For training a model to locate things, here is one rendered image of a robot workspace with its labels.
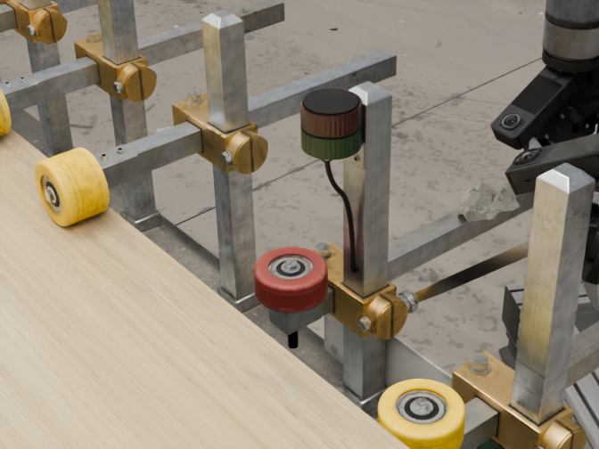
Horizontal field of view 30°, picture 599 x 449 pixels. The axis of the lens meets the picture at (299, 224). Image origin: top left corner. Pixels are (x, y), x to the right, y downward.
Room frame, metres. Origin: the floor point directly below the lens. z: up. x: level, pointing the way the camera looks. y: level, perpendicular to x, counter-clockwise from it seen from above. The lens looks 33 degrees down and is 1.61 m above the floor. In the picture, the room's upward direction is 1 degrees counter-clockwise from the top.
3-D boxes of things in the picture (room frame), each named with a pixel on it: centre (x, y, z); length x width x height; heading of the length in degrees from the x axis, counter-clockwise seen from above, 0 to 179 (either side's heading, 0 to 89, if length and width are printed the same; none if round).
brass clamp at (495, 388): (0.82, -0.21, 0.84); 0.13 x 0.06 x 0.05; 38
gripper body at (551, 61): (1.26, -0.35, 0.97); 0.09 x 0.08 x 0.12; 128
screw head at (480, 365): (0.86, -0.18, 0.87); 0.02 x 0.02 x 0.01
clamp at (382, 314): (1.01, -0.06, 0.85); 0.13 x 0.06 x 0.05; 38
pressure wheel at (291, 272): (0.98, 0.01, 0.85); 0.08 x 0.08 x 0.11
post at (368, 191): (1.00, -0.07, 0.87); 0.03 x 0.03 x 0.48; 38
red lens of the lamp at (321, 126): (0.97, -0.03, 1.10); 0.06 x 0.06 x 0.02
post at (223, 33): (1.19, 0.08, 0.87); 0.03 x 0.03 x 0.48; 38
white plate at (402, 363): (0.99, -0.11, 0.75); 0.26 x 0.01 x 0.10; 38
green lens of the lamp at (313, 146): (0.97, -0.03, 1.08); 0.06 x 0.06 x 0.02
